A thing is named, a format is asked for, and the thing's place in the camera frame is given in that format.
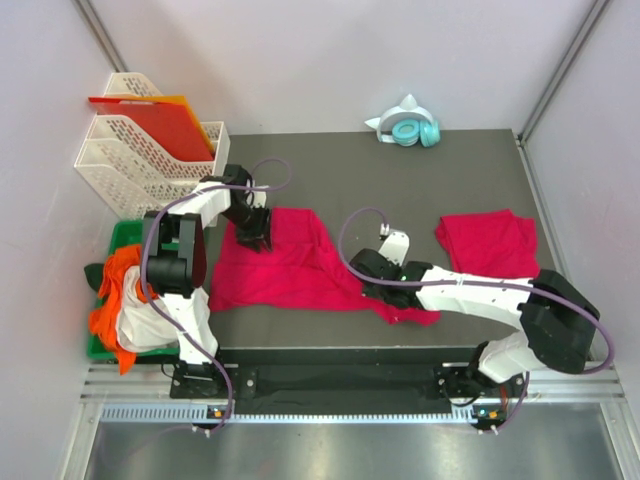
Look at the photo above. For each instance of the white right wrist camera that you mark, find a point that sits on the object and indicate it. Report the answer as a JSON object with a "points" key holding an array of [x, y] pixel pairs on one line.
{"points": [[395, 244]]}

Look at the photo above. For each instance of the green plastic bin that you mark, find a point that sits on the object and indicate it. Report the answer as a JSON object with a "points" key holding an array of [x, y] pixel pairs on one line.
{"points": [[127, 233]]}

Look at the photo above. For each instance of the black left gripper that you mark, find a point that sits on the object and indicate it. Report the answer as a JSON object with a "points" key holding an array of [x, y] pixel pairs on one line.
{"points": [[259, 234]]}

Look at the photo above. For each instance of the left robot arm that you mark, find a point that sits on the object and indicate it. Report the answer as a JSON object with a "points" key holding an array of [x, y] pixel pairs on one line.
{"points": [[174, 266]]}

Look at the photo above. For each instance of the grey cable duct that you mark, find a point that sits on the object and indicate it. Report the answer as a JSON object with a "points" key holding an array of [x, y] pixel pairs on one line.
{"points": [[210, 414]]}

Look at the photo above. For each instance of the white t shirt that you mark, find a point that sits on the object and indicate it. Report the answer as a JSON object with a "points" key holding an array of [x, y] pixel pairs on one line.
{"points": [[139, 328]]}

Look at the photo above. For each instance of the teal cat ear headphones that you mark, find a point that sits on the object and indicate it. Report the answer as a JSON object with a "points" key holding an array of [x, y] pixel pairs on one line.
{"points": [[406, 125]]}

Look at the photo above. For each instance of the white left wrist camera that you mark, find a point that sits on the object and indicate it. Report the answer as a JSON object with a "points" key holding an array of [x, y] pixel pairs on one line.
{"points": [[259, 197]]}

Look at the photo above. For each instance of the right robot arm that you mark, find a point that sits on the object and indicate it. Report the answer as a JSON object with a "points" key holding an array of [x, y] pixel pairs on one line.
{"points": [[554, 325]]}

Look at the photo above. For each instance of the orange t shirt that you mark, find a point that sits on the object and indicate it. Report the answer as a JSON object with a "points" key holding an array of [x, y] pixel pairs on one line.
{"points": [[103, 319]]}

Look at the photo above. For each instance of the red orange folder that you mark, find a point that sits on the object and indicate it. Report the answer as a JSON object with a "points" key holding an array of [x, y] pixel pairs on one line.
{"points": [[169, 120]]}

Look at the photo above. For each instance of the folded pink t shirt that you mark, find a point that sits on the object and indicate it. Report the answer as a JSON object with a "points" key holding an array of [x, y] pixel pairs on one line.
{"points": [[496, 244]]}

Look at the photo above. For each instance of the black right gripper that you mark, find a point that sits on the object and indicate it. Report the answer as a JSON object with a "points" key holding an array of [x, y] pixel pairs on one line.
{"points": [[370, 293]]}

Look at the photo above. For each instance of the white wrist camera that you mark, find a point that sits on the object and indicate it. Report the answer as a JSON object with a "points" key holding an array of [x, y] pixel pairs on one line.
{"points": [[395, 244], [259, 197]]}

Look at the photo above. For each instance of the pink t shirt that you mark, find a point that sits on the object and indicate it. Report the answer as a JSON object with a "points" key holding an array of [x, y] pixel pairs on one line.
{"points": [[302, 271], [496, 244]]}

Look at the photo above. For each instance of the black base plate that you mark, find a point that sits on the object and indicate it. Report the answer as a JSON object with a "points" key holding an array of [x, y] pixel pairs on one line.
{"points": [[358, 388]]}

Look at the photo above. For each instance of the dark green cloth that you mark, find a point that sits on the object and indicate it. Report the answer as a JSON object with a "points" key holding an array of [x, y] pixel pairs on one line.
{"points": [[94, 275]]}

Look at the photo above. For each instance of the white file organizer rack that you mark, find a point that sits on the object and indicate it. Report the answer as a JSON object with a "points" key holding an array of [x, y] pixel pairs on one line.
{"points": [[128, 169]]}

